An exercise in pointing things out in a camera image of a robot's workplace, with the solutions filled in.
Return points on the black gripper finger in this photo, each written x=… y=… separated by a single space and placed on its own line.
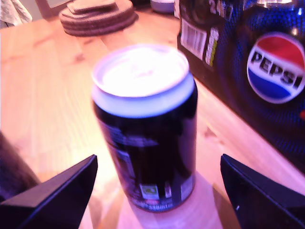
x=54 y=198
x=267 y=202

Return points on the black Pepsi Max multipack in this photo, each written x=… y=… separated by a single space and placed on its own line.
x=262 y=71

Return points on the round cork placemats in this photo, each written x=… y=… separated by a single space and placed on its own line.
x=100 y=23

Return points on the pale cloth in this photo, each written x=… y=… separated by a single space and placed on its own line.
x=13 y=12

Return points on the square cork coasters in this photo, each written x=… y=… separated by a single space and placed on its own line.
x=93 y=7

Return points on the grey plate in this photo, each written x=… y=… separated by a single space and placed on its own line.
x=162 y=6

